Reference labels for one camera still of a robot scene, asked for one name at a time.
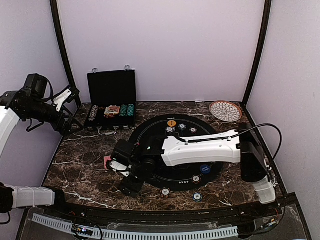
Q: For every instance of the round black poker mat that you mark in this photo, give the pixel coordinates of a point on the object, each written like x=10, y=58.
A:
x=176, y=178

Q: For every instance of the orange big blind button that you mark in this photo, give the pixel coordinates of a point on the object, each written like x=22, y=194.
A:
x=171, y=123

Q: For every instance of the left black frame post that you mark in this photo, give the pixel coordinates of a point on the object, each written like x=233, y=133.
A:
x=61, y=42

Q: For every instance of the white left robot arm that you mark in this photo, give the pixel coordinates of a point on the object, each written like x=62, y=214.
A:
x=36, y=100

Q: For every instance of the white slotted cable duct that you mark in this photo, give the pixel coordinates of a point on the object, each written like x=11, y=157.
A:
x=86, y=232

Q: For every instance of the black poker chip case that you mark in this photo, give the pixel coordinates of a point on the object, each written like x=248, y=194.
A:
x=113, y=98

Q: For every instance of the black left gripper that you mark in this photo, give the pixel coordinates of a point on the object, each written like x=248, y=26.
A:
x=64, y=129

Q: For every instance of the blue chip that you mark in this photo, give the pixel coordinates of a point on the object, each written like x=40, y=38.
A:
x=182, y=127

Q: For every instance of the black frame post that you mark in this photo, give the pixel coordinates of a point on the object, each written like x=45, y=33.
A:
x=258, y=53
x=61, y=42

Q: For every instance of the white-blue chip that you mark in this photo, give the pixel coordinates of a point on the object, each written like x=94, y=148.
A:
x=170, y=129

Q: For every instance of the patterned ceramic plate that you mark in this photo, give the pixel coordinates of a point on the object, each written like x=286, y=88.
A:
x=225, y=111

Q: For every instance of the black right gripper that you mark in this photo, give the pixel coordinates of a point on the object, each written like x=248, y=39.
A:
x=135, y=187

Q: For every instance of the right black frame post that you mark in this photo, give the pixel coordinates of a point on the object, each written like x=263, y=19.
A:
x=258, y=53

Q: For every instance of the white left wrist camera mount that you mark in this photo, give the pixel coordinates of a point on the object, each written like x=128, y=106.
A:
x=66, y=96

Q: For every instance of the blue-green chip stack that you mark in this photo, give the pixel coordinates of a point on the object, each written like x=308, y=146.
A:
x=197, y=197

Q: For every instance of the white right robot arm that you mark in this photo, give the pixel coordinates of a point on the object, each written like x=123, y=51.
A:
x=173, y=162

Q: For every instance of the blue small blind button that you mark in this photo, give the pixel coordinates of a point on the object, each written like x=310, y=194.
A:
x=205, y=169

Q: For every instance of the red-backed playing card deck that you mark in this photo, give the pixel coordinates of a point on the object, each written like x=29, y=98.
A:
x=107, y=160

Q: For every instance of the red chip stack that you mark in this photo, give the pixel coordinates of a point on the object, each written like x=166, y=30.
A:
x=165, y=193

